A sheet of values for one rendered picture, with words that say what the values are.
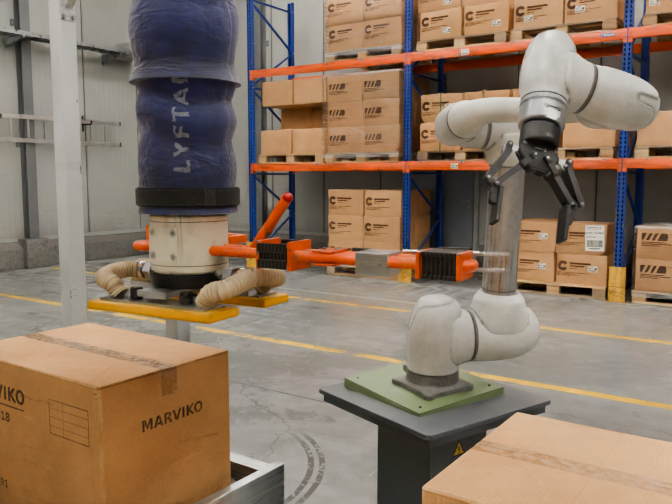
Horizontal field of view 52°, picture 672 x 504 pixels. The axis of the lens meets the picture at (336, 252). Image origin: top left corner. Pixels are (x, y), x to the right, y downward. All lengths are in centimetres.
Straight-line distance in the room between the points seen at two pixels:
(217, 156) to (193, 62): 19
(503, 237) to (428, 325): 33
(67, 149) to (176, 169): 337
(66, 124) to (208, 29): 339
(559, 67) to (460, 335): 89
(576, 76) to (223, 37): 71
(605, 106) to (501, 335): 84
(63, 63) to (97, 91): 779
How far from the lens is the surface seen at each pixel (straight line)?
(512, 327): 208
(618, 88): 148
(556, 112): 140
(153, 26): 150
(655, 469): 124
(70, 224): 482
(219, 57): 151
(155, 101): 150
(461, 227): 1039
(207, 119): 148
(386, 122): 948
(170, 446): 178
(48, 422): 179
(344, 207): 988
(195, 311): 142
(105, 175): 1263
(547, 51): 145
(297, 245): 139
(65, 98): 484
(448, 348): 204
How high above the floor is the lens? 140
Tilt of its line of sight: 6 degrees down
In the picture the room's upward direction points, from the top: straight up
